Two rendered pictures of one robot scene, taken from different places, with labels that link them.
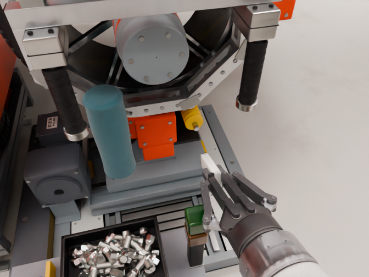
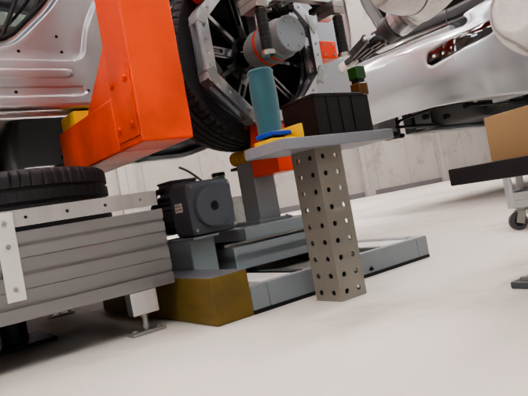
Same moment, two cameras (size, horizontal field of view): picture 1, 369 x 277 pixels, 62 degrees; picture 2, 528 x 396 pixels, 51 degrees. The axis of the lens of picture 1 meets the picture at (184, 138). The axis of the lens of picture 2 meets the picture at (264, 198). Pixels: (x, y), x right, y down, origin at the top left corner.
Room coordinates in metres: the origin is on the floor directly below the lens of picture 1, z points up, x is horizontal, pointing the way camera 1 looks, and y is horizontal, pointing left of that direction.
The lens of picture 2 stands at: (-1.11, 0.99, 0.30)
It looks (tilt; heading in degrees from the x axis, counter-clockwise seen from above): 0 degrees down; 336
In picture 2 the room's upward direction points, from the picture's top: 10 degrees counter-clockwise
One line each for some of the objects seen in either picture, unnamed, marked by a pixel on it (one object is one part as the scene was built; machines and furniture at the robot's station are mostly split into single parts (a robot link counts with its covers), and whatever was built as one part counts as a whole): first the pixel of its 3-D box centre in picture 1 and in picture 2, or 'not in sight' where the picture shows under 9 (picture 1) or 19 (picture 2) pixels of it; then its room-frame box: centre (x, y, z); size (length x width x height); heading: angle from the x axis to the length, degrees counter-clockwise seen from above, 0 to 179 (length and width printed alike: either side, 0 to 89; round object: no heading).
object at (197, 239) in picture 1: (196, 232); (359, 89); (0.29, -0.02, 0.59); 0.04 x 0.04 x 0.04; 13
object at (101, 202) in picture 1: (148, 163); (262, 247); (0.84, 0.16, 0.13); 0.50 x 0.36 x 0.10; 103
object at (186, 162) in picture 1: (151, 131); (259, 197); (0.84, 0.13, 0.32); 0.40 x 0.30 x 0.28; 103
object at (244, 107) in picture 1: (251, 73); (340, 35); (0.49, -0.13, 0.83); 0.04 x 0.04 x 0.16
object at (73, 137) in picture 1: (65, 100); (264, 31); (0.41, 0.20, 0.83); 0.04 x 0.04 x 0.16
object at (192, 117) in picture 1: (185, 99); not in sight; (0.80, 0.00, 0.51); 0.29 x 0.06 x 0.06; 13
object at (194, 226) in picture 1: (196, 219); (356, 73); (0.29, -0.02, 0.64); 0.04 x 0.04 x 0.04; 13
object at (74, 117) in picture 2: not in sight; (86, 121); (0.95, 0.70, 0.70); 0.14 x 0.14 x 0.05; 13
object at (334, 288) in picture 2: not in sight; (328, 223); (0.23, 0.20, 0.21); 0.10 x 0.10 x 0.42; 13
